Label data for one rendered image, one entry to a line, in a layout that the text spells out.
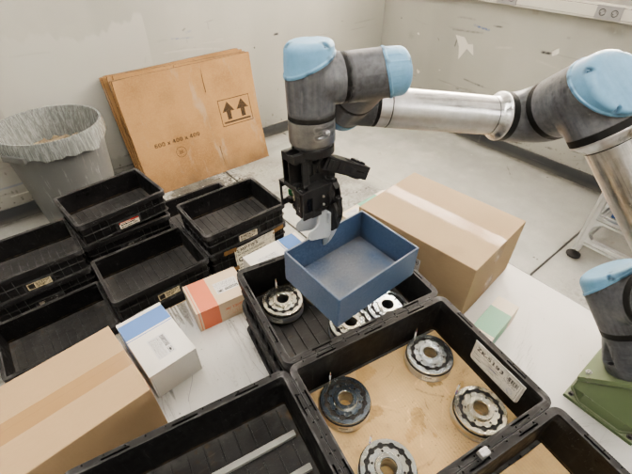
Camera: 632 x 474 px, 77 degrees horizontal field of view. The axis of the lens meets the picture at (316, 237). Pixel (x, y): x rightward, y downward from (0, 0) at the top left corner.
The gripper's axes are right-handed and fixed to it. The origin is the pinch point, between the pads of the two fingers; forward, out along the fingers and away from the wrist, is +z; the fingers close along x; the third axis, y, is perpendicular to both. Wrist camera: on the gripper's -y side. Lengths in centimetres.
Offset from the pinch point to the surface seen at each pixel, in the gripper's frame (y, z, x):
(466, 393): -11.8, 28.6, 29.9
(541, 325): -57, 44, 26
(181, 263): 7, 68, -99
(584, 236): -193, 96, -6
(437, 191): -61, 21, -18
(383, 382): -1.7, 30.6, 16.7
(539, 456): -14, 33, 45
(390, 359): -7.0, 30.4, 13.8
